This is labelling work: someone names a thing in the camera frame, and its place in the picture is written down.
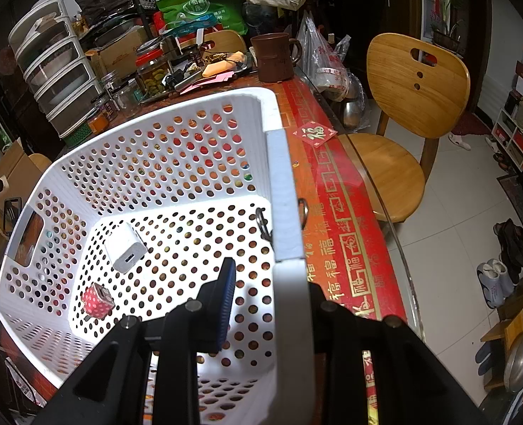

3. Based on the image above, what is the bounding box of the white plastic drawer tower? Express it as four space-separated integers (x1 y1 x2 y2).
8 0 103 138

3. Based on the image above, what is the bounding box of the metal pot lid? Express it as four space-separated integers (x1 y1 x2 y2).
503 333 523 393

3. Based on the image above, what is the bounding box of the green shopping bag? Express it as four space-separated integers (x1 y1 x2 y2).
157 0 248 35

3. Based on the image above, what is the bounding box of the orange lidded small jar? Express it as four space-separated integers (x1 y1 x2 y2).
86 108 109 134

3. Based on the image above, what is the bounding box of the cardboard box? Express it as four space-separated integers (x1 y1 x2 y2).
85 26 148 79

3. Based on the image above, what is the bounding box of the grey slippers pair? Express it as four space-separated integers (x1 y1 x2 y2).
476 259 515 310

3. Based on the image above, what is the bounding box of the black binder clip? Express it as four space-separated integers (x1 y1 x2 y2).
255 207 273 245

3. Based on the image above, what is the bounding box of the white usb charger in basket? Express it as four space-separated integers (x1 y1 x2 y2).
104 223 147 273

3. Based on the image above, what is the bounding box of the brown ceramic mug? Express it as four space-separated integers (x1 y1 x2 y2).
251 33 303 83

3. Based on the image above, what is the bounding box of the white perforated plastic basket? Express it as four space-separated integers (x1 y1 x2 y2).
0 87 314 424

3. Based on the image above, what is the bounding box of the red polka dot charger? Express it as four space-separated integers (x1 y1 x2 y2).
82 283 114 319

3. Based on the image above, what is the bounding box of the red fu paper square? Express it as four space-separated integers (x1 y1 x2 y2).
292 121 337 148

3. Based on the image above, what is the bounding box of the clear plastic bag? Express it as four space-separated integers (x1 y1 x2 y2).
298 12 371 132

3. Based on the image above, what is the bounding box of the glass jar red lid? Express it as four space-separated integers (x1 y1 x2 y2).
136 47 170 98

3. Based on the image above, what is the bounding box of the wooden chair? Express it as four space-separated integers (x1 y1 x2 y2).
347 33 471 223
180 30 247 57

